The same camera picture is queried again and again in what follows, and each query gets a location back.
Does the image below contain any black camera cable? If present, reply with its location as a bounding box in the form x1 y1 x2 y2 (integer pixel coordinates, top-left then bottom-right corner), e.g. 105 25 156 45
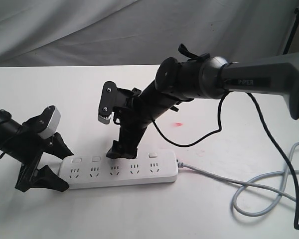
112 89 299 230

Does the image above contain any white five-outlet power strip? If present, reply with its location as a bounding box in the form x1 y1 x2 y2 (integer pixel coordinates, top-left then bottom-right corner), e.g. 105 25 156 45
58 149 178 189

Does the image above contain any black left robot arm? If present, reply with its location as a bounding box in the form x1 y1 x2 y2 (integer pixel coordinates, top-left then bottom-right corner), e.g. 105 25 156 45
0 105 73 192

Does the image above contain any grey backdrop cloth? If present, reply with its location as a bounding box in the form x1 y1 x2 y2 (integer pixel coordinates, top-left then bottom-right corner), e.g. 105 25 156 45
0 0 299 67

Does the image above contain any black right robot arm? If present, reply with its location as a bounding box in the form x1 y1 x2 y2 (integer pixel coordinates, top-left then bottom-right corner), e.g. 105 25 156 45
99 45 299 159

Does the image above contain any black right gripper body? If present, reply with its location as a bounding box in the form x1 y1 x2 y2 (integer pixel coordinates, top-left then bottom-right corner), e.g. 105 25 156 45
113 87 153 152

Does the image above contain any black tripod stand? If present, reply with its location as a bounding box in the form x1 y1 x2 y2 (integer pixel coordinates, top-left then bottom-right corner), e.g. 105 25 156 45
282 7 299 55

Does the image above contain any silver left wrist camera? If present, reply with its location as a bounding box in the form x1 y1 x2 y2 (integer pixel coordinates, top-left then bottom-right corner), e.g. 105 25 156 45
36 106 61 139

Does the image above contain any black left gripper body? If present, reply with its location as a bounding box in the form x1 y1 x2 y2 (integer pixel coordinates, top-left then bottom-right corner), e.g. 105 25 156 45
9 114 51 192

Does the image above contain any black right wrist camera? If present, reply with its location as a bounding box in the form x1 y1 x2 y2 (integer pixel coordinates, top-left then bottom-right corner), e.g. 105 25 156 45
98 81 117 124

